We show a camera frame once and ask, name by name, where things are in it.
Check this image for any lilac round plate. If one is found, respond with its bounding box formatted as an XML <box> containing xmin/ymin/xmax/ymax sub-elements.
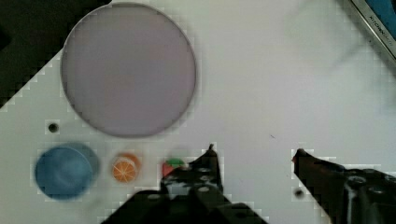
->
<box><xmin>61</xmin><ymin>3</ymin><xmax>197</xmax><ymax>138</ymax></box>

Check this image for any blue bowl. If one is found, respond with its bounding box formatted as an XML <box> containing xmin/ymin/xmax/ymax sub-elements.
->
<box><xmin>34</xmin><ymin>143</ymin><xmax>100</xmax><ymax>201</ymax></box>

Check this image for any toy strawberry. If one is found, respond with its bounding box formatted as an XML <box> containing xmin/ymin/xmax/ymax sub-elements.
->
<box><xmin>162</xmin><ymin>158</ymin><xmax>185</xmax><ymax>176</ymax></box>

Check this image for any silver toaster oven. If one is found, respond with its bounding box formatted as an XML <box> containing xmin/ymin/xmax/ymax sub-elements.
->
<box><xmin>348</xmin><ymin>0</ymin><xmax>396</xmax><ymax>63</ymax></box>

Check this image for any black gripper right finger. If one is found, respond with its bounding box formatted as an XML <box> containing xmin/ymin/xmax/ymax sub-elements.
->
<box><xmin>292</xmin><ymin>148</ymin><xmax>396</xmax><ymax>224</ymax></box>

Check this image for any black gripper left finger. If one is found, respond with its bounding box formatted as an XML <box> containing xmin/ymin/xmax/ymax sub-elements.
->
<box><xmin>161</xmin><ymin>144</ymin><xmax>223</xmax><ymax>199</ymax></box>

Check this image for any toy orange slice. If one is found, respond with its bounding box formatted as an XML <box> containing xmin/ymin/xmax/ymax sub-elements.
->
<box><xmin>111</xmin><ymin>153</ymin><xmax>141</xmax><ymax>183</ymax></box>

